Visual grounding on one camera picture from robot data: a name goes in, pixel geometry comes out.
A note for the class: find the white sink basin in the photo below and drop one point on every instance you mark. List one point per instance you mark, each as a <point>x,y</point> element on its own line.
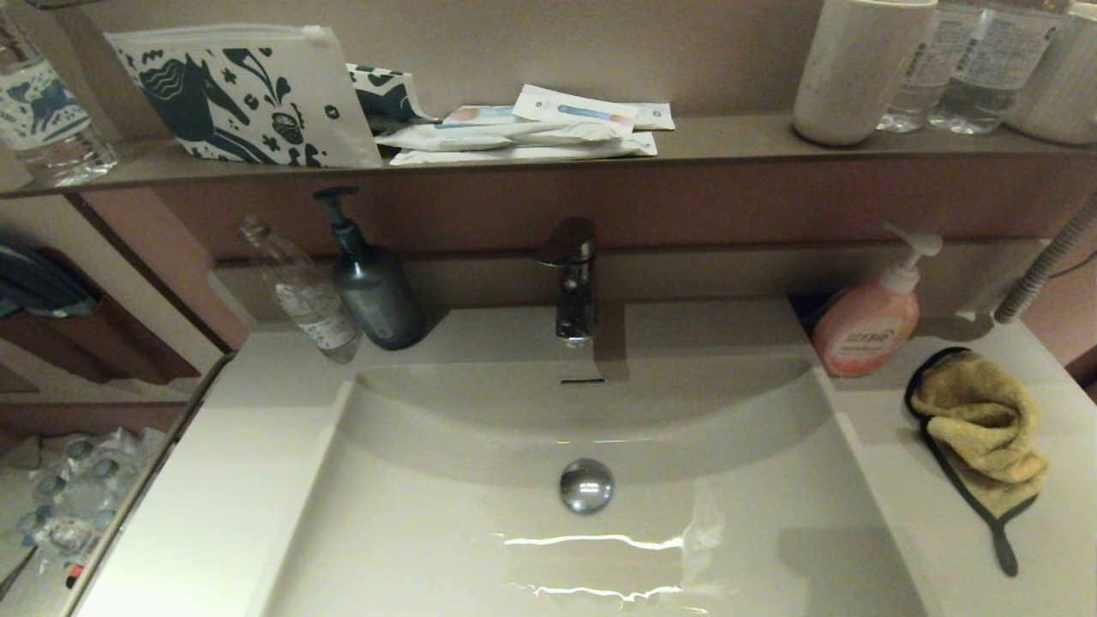
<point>411,514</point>

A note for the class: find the dark grey pump bottle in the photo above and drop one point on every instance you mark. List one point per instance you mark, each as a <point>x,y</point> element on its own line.
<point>377,300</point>

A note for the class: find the clear water bottle white label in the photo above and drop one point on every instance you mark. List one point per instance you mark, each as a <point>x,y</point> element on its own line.
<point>994,68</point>
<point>930,77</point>

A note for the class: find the water bottle blue horse label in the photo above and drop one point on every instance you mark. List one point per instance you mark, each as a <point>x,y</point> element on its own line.
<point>47,120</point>

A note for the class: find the chrome faucet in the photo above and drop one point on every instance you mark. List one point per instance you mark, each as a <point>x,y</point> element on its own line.
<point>576,291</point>

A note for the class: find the wide flat white sachet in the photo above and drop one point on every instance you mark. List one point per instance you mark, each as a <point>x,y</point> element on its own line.
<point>531,152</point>

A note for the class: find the chrome drain stopper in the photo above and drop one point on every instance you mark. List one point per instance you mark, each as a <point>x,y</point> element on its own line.
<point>586,486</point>

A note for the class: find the clear slim plastic bottle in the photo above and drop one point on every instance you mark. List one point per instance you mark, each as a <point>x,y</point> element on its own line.
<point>317,313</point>

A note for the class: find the white sachet blue red stripe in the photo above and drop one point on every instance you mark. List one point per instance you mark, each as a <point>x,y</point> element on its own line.
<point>574,110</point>

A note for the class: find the white ceramic cup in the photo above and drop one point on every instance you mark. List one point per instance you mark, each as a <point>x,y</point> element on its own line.
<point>853,77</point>
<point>1067,94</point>

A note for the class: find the shrink-wrapped pack of bottles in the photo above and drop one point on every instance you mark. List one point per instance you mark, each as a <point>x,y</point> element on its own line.
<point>81,497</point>

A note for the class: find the small blue patterned pouch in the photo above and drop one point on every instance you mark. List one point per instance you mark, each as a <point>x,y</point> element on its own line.
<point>387,96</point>

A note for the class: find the brown wooden rack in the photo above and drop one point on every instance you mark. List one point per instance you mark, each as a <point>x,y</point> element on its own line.
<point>111,347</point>

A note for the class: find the white pouch blue horse print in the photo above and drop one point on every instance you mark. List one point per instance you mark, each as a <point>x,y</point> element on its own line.
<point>257,94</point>

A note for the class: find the long white sachet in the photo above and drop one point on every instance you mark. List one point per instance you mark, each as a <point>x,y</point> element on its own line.
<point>480,134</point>

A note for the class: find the yellow cloth with black trim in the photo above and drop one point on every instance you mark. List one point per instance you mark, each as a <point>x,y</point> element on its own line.
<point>977,420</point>

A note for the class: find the white sachet orange blue print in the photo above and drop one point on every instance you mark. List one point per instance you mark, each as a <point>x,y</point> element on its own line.
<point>480,115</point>

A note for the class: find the pink soap pump bottle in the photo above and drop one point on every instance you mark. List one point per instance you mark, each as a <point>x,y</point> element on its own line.
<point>861,330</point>

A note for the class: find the dark blue grey object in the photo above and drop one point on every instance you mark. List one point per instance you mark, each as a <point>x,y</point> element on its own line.
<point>43,283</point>

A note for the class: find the brown wall shelf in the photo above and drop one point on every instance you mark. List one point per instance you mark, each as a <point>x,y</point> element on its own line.
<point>728,137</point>

